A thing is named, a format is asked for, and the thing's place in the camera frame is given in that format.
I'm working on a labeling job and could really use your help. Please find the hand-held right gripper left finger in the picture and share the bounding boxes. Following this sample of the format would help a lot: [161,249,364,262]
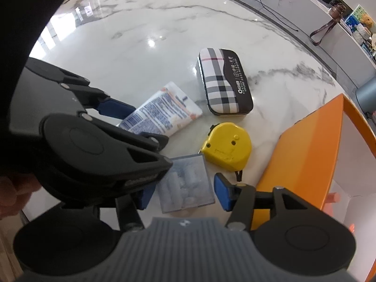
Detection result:
[115,186,156,232]

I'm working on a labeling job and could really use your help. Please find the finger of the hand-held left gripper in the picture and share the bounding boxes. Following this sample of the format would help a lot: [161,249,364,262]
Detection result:
[116,131,174,191]
[59,75,137,121]

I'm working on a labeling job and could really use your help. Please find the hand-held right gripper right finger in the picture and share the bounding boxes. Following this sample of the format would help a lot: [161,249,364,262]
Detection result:
[213,173,309,231]

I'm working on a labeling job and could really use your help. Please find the white tube with blue print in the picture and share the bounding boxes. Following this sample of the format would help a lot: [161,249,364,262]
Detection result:
[118,82,204,137]

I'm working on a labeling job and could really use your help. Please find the clear plastic box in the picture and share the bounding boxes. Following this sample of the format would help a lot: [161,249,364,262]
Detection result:
[158,154,216,214]

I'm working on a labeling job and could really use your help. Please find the yellow tape measure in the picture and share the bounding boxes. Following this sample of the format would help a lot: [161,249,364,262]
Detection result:
[200,121,253,182]

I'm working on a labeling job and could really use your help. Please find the orange cardboard box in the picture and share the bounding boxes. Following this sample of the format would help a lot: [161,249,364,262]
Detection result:
[254,93,376,282]

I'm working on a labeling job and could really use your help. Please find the person's left hand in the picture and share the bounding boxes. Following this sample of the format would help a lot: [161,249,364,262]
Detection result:
[0,173,42,221]

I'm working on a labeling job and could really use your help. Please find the plaid hard case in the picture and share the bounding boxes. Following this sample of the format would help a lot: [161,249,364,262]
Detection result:
[196,47,254,115]

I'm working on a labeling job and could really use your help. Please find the grey metal trash can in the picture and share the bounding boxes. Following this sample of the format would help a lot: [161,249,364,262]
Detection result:
[355,76,376,116]

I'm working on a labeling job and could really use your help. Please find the poster with plush toy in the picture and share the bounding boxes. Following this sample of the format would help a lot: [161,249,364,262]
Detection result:
[343,4,376,57]

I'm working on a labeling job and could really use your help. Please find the black cable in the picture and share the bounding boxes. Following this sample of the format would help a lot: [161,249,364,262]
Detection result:
[249,0,299,33]

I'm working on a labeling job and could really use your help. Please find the brown camera with strap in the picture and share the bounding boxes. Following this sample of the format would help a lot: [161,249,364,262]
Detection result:
[309,1,348,47]

